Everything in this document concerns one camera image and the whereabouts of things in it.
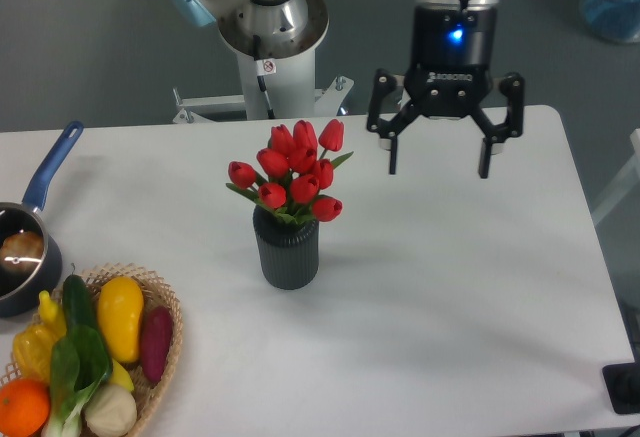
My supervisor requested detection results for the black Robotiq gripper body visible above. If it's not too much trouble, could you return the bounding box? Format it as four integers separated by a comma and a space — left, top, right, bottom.
404, 4, 498, 119

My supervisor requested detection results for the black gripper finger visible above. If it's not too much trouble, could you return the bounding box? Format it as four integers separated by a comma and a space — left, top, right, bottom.
470, 73, 525, 179
366, 69, 416, 175

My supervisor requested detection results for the red tulip bouquet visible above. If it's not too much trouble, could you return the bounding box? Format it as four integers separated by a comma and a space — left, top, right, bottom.
226, 119, 352, 227

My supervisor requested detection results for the dark grey ribbed vase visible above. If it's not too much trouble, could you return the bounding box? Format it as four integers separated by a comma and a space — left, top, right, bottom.
252, 207, 319, 290

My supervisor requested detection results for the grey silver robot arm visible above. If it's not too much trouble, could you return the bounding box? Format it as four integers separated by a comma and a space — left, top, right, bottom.
172, 0, 525, 177

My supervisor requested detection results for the blue transparent container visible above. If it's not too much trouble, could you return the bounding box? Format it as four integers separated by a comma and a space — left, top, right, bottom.
579, 0, 639, 44

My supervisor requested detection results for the woven wicker basket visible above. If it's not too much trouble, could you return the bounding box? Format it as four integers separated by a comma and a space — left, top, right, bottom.
1, 264, 182, 436

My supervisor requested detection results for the black device at edge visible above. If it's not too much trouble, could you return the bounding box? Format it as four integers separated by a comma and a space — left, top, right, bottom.
602, 362, 639, 415

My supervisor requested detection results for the purple sweet potato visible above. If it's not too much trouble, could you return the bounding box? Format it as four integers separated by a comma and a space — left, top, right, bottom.
140, 306, 173, 384

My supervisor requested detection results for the yellow mango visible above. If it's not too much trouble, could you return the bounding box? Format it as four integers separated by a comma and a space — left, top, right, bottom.
97, 276, 144, 364

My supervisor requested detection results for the dark green cucumber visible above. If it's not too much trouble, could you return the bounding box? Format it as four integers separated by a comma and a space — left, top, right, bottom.
62, 274, 100, 333

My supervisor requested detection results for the brown bun in saucepan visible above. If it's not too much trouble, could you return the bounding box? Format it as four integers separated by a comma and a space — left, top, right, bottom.
1, 231, 44, 274

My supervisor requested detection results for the green bok choy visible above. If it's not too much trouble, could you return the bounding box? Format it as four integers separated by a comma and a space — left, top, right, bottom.
43, 325, 112, 436

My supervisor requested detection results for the beige garlic bulb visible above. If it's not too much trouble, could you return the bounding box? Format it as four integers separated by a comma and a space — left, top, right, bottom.
84, 384, 137, 437

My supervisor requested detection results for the yellow bell pepper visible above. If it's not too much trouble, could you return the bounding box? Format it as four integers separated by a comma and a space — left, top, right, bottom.
12, 324, 56, 385

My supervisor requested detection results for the orange fruit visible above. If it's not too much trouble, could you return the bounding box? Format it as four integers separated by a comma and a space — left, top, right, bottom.
1, 378, 50, 436

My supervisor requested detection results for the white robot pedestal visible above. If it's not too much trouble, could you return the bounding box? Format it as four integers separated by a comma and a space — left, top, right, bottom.
173, 50, 354, 124

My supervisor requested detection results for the black cable on pedestal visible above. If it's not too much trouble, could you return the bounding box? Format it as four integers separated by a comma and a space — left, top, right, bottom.
252, 34, 276, 121

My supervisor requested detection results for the white frame at right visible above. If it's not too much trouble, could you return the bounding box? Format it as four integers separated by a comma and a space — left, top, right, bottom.
591, 128, 639, 226

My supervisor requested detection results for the blue handled saucepan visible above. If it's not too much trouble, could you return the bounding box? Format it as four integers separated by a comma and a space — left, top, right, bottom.
1, 121, 84, 318

